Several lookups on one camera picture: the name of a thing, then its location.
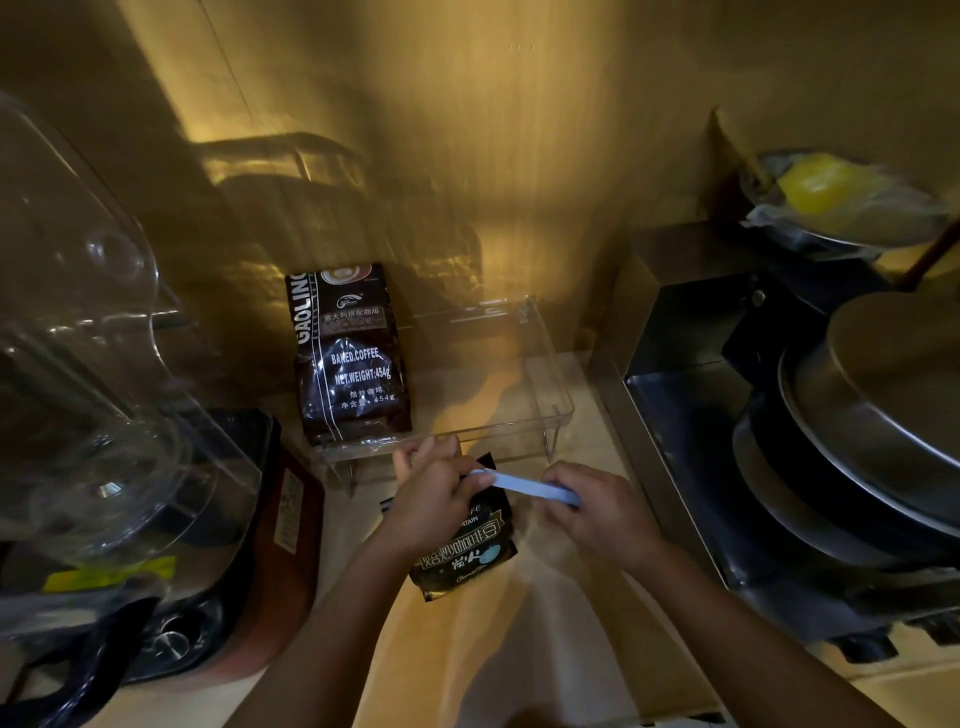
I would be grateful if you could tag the black coffee bag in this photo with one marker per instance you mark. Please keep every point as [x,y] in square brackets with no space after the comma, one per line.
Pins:
[469,536]

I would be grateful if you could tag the person's right hand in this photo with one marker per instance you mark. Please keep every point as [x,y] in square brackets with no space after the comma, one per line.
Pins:
[607,514]

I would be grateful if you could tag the person's right forearm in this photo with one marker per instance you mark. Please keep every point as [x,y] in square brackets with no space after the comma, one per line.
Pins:
[757,645]

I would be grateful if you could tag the person's right fingers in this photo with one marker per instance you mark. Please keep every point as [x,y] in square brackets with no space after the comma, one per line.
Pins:
[559,487]

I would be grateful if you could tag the dark brown coffee bean bag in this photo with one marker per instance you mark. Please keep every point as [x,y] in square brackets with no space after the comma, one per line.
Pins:
[349,352]

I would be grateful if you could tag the stainless steel stove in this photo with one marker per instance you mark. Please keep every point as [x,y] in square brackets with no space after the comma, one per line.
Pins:
[750,420]

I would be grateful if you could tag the person's left hand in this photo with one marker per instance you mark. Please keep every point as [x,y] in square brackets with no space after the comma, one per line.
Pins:
[427,506]

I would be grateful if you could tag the clear acrylic tray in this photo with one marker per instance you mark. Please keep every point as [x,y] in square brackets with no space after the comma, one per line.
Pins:
[480,382]

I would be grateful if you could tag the light blue bag clip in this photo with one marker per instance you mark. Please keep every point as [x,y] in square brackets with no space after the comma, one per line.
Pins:
[525,486]

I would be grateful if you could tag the person's left thumb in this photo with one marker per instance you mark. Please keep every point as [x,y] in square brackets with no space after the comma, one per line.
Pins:
[472,484]

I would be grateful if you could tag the steel pot with lid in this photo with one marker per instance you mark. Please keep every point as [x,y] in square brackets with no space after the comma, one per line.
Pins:
[870,435]

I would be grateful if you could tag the clear plastic blender jug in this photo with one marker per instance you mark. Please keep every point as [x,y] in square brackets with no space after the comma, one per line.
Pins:
[90,360]

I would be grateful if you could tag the red and black appliance base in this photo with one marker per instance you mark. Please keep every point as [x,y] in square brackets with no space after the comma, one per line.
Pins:
[225,555]

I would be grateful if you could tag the person's left forearm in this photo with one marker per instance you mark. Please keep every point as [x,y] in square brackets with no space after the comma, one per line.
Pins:
[322,637]

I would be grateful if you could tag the steel bowl with yellow item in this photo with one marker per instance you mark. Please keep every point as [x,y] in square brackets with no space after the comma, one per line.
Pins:
[840,199]

